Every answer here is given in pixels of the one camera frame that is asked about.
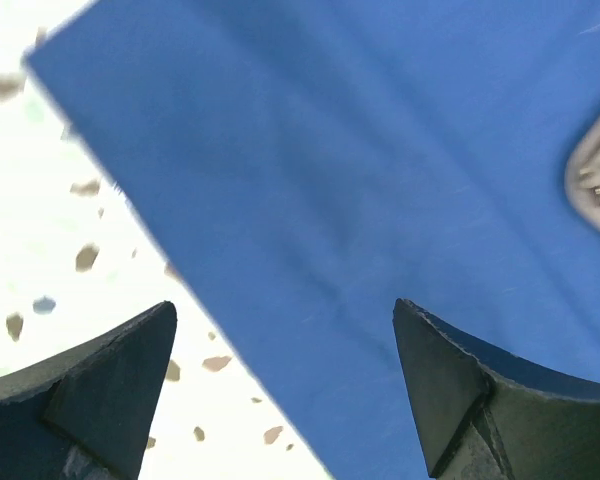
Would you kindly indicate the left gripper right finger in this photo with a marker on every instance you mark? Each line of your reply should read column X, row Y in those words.
column 483, row 413

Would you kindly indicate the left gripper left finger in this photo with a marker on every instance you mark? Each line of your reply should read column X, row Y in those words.
column 86, row 413

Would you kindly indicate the blue surgical cloth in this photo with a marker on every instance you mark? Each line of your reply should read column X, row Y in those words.
column 304, row 164

